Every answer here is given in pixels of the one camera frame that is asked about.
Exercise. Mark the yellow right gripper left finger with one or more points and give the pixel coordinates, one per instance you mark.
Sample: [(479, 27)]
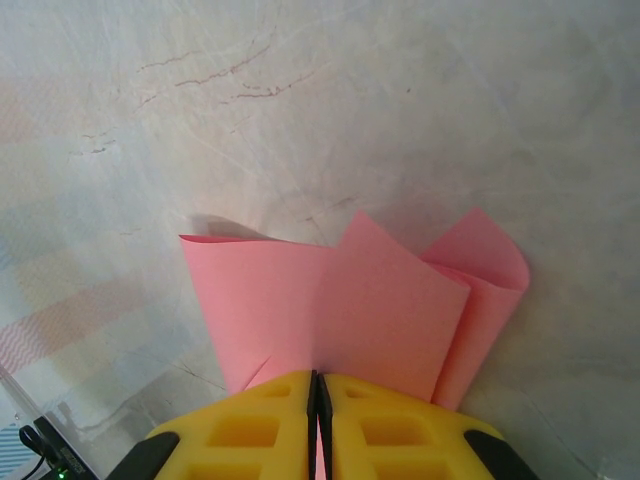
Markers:
[(240, 440)]

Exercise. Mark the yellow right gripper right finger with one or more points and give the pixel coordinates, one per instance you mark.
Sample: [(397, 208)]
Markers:
[(400, 440)]

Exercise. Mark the pink paper sheet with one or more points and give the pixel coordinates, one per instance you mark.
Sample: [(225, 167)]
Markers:
[(325, 310)]

